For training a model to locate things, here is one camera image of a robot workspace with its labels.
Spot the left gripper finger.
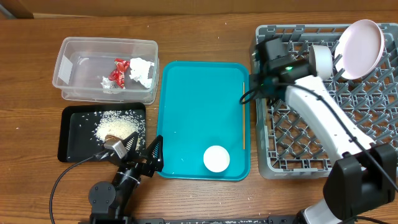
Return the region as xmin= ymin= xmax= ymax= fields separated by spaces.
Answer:
xmin=122 ymin=131 xmax=139 ymax=156
xmin=144 ymin=135 xmax=164 ymax=172

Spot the white rice pile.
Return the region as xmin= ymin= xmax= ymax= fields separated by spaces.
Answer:
xmin=92 ymin=110 xmax=146 ymax=151

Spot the grey bowl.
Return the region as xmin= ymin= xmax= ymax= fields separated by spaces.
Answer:
xmin=309 ymin=45 xmax=333 ymax=80

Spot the wooden chopstick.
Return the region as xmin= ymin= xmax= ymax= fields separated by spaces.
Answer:
xmin=242 ymin=82 xmax=246 ymax=150

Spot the small white dish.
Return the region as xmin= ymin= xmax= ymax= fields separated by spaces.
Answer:
xmin=203 ymin=146 xmax=230 ymax=173

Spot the red snack wrapper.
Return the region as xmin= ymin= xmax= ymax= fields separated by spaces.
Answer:
xmin=108 ymin=58 xmax=130 ymax=88

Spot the white napkin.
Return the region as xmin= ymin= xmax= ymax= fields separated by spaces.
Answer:
xmin=129 ymin=58 xmax=154 ymax=89

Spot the pink plate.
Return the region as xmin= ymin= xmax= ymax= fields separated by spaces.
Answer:
xmin=335 ymin=19 xmax=384 ymax=80

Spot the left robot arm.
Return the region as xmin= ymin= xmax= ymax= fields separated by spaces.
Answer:
xmin=88 ymin=132 xmax=164 ymax=223

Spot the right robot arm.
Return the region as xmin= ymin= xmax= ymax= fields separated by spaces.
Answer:
xmin=244 ymin=60 xmax=397 ymax=223

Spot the grey dishwasher rack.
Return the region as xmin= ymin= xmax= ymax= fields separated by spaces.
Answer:
xmin=253 ymin=23 xmax=397 ymax=179

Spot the black rectangular tray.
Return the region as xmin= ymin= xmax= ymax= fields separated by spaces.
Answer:
xmin=57 ymin=103 xmax=146 ymax=162

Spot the teal serving tray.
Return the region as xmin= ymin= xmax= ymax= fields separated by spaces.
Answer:
xmin=157 ymin=61 xmax=251 ymax=181

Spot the clear plastic storage bin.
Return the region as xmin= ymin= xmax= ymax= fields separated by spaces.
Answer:
xmin=52 ymin=37 xmax=159 ymax=105

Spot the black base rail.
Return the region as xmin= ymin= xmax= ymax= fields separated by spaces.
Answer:
xmin=93 ymin=215 xmax=305 ymax=224

